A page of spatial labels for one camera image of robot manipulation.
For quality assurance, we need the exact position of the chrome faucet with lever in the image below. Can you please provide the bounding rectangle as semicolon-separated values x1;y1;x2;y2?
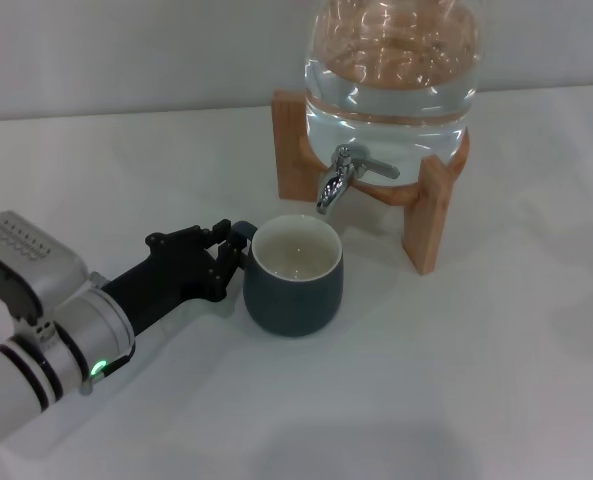
315;143;401;215

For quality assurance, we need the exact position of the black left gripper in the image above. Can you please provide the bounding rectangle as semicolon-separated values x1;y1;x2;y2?
99;217;251;337

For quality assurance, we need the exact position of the wooden dispenser stand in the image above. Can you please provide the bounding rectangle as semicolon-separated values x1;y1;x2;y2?
270;89;472;277

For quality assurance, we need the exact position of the dark green ceramic mug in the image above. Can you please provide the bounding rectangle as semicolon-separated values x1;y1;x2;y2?
230;213;346;339

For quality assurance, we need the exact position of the glass water dispenser jar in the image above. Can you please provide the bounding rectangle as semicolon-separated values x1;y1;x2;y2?
303;0;488;189

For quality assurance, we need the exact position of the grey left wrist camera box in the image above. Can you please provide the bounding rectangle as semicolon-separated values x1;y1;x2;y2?
0;210;96;332

